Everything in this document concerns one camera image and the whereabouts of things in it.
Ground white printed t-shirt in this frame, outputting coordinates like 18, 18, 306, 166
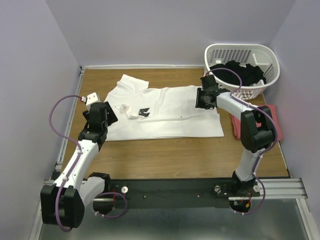
105, 74, 224, 141

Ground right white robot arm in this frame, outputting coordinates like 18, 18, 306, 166
195, 74, 278, 196

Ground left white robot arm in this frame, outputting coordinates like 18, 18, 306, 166
40, 101, 118, 232

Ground folded red t-shirt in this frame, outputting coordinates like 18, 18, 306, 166
230, 104, 283, 141

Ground white plastic laundry basket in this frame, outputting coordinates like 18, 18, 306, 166
204, 43, 280, 100

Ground black clothes in basket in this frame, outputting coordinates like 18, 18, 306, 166
210, 60, 267, 87

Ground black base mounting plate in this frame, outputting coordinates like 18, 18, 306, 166
91, 177, 262, 215

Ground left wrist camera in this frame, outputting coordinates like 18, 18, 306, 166
80, 92, 101, 111

